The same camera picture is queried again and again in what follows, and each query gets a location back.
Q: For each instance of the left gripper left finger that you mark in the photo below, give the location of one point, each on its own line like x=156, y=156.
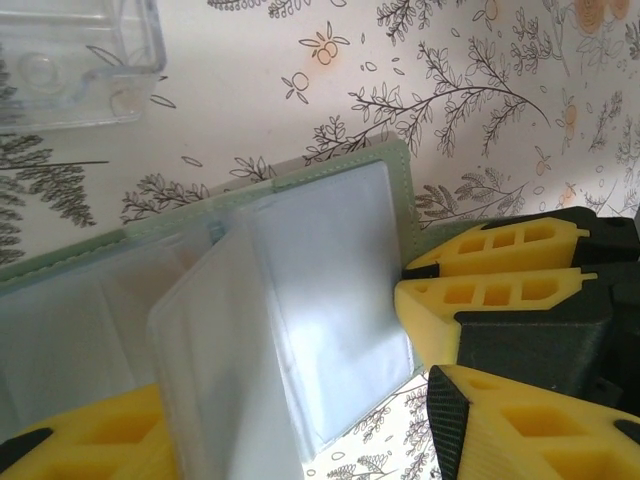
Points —
x=90, y=445

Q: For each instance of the green card holder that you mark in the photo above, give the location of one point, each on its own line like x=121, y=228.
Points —
x=325, y=250

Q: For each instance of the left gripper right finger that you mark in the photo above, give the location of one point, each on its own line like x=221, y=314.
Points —
x=540, y=440

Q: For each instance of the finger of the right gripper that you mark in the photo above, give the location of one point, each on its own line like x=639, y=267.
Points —
x=430, y=310
x=450, y=257

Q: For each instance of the clear acrylic card organizer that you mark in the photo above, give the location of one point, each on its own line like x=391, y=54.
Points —
x=60, y=75

